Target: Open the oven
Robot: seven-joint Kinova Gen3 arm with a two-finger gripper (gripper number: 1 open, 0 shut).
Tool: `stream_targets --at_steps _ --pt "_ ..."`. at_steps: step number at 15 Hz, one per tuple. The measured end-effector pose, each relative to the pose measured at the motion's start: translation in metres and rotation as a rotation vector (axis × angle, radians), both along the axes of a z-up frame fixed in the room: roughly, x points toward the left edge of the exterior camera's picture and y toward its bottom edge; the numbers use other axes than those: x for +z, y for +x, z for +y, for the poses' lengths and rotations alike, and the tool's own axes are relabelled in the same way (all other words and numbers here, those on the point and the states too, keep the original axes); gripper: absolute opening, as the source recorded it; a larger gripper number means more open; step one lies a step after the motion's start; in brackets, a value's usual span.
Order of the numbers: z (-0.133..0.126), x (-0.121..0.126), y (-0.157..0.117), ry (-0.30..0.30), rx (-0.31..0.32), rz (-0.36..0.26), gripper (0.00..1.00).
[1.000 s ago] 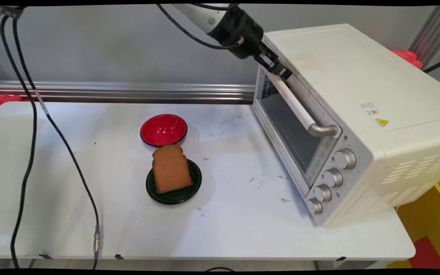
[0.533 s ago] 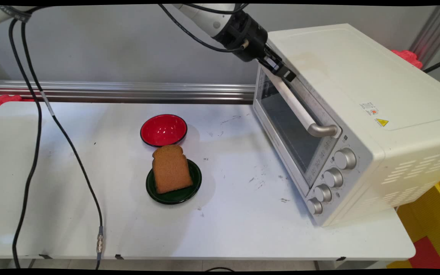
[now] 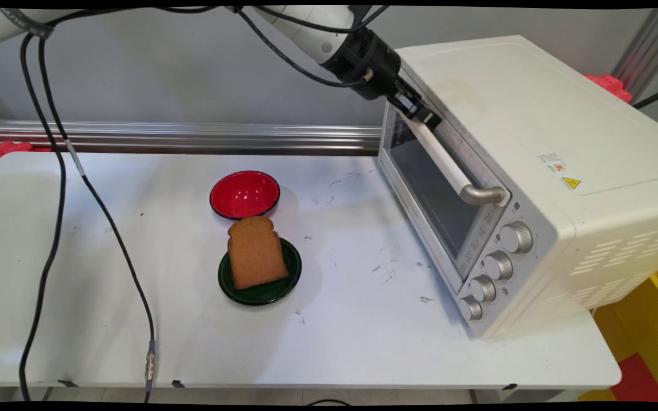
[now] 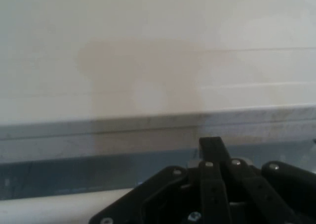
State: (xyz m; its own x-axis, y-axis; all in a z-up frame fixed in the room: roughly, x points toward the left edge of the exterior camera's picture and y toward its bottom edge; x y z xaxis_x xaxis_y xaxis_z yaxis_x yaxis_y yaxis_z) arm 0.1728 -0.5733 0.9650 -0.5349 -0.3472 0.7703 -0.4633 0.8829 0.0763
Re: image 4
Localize white oven door handle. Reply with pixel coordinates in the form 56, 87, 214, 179
0, 187, 136, 224

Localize white toaster oven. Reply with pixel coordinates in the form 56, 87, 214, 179
0, 0, 316, 126

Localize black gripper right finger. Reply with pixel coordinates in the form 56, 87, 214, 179
209, 136, 316, 224

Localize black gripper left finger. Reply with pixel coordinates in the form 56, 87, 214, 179
88, 136, 232, 224

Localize glass oven door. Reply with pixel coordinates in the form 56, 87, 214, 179
0, 104, 316, 201

